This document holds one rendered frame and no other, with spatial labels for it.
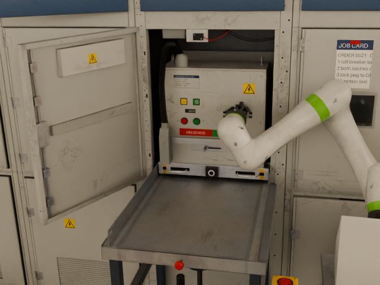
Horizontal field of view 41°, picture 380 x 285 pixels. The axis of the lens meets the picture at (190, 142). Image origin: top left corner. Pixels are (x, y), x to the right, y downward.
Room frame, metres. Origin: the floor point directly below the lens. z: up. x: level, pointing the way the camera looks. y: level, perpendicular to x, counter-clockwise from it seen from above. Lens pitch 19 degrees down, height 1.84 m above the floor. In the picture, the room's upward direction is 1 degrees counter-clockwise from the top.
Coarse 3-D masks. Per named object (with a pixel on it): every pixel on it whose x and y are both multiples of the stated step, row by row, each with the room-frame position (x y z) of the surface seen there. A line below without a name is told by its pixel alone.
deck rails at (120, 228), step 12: (156, 168) 2.33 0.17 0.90; (144, 180) 2.14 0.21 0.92; (156, 180) 2.29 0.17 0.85; (144, 192) 2.12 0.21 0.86; (264, 192) 2.13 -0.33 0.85; (132, 204) 1.96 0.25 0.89; (144, 204) 2.03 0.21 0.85; (264, 204) 1.87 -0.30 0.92; (120, 216) 1.82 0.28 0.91; (132, 216) 1.92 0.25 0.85; (264, 216) 1.88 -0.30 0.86; (120, 228) 1.81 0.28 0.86; (108, 240) 1.68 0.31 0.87; (120, 240) 1.72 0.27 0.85; (252, 240) 1.70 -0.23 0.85; (252, 252) 1.62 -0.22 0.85
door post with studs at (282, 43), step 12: (288, 0) 2.21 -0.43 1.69; (288, 12) 2.21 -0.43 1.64; (288, 24) 2.21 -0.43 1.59; (276, 36) 2.23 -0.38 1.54; (288, 36) 2.21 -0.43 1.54; (276, 48) 2.23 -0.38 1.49; (288, 48) 2.21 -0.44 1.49; (276, 60) 2.23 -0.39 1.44; (288, 60) 2.21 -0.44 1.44; (276, 72) 2.23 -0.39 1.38; (288, 72) 2.21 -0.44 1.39; (276, 84) 2.23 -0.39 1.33; (288, 84) 2.21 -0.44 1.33; (276, 96) 2.23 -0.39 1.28; (276, 108) 2.23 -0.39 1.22; (276, 120) 2.23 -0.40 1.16; (276, 156) 2.22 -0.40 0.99; (276, 168) 2.22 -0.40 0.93; (276, 180) 2.22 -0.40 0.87; (276, 204) 2.22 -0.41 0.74; (276, 216) 2.22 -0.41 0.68; (276, 228) 2.22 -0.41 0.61; (276, 240) 2.22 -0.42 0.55; (276, 252) 2.22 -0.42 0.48; (276, 264) 2.22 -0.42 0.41
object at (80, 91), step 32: (96, 32) 2.19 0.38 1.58; (128, 32) 2.30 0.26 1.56; (32, 64) 1.91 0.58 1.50; (64, 64) 2.02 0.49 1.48; (96, 64) 2.15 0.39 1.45; (128, 64) 2.33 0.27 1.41; (32, 96) 1.89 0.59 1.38; (64, 96) 2.04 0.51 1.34; (96, 96) 2.17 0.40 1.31; (128, 96) 2.32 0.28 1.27; (32, 128) 1.87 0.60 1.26; (64, 128) 2.00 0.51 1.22; (96, 128) 2.16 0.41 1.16; (128, 128) 2.31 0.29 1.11; (32, 160) 1.89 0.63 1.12; (64, 160) 2.01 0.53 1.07; (96, 160) 2.15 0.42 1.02; (128, 160) 2.30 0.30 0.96; (64, 192) 2.00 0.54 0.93; (96, 192) 2.13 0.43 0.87
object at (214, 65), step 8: (168, 64) 2.44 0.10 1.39; (192, 64) 2.42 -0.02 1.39; (200, 64) 2.42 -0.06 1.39; (208, 64) 2.41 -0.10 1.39; (216, 64) 2.41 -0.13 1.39; (224, 64) 2.40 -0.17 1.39; (232, 64) 2.40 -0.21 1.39; (240, 64) 2.40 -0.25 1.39; (248, 64) 2.39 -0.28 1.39; (256, 64) 2.39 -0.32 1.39; (264, 64) 2.38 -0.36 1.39; (264, 120) 2.25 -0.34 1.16; (264, 128) 2.25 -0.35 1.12
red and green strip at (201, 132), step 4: (180, 128) 2.33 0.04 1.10; (184, 128) 2.33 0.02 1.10; (188, 128) 2.32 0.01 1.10; (180, 132) 2.33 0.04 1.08; (184, 132) 2.33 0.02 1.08; (188, 132) 2.32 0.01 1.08; (192, 132) 2.32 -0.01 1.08; (196, 132) 2.32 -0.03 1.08; (200, 132) 2.31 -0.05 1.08; (204, 132) 2.31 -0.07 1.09; (208, 132) 2.30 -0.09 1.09; (212, 132) 2.30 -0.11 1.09; (216, 132) 2.29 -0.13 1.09; (212, 136) 2.30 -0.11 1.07; (216, 136) 2.29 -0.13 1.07
